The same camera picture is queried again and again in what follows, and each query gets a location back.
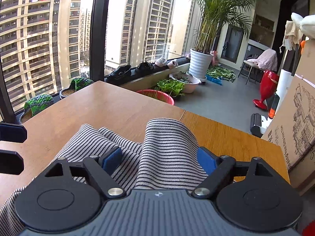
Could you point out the green knitted slipper near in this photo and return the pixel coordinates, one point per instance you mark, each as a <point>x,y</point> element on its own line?
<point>34,106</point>

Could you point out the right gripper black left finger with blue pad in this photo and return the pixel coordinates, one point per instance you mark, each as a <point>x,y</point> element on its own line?
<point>99,172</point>

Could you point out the black shoe right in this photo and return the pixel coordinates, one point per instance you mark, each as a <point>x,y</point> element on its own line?
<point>144,69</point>

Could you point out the pink slipper left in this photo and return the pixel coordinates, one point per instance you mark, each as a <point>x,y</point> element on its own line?
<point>161,62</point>

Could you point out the black shoe left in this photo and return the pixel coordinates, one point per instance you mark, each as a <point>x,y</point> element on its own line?
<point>121,73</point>

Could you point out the pink basin with plants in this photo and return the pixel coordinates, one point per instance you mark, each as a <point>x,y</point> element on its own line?
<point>190,82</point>

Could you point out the tall potted palm plant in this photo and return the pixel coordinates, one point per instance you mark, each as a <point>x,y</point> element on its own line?
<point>217,13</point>

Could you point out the black white floor appliance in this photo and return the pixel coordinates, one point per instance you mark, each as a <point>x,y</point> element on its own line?
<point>259,124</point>

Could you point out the green leafy vegetable plant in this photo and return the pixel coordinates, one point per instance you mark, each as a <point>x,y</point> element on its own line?
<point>171,87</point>

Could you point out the red plastic basin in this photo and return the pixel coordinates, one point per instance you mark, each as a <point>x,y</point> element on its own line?
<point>158,95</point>

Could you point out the pink slipper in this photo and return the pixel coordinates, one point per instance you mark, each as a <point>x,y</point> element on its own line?
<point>172,64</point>
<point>161,62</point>

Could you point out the large cardboard box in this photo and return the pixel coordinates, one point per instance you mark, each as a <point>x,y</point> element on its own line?
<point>292,127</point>

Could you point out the white goose plush toy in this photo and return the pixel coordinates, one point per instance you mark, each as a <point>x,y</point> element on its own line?
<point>306,25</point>

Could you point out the black shoe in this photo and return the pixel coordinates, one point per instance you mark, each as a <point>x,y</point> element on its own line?
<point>144,69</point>
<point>121,73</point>

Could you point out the grey black striped garment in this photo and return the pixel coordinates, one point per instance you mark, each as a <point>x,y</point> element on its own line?
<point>158,175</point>

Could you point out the chair with pink cloth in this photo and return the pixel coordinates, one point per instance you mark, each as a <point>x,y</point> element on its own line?
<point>266,61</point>

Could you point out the pink slipper right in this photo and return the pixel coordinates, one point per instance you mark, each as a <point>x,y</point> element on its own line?
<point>172,64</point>

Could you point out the green vegetables on floor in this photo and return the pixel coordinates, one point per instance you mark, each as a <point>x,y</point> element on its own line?
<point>219,73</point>

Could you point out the blue plastic bag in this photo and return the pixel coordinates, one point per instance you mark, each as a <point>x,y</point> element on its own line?
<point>214,80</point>

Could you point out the green knitted slipper far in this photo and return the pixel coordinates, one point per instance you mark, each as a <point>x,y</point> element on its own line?
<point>76,84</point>

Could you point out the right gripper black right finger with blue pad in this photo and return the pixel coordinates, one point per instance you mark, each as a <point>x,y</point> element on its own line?
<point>219,170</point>

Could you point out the green knitted slipper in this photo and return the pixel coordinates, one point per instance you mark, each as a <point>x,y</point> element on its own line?
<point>76,84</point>
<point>34,106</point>

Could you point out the white ribbed plant pot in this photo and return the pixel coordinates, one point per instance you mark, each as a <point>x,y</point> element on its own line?
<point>199,64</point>

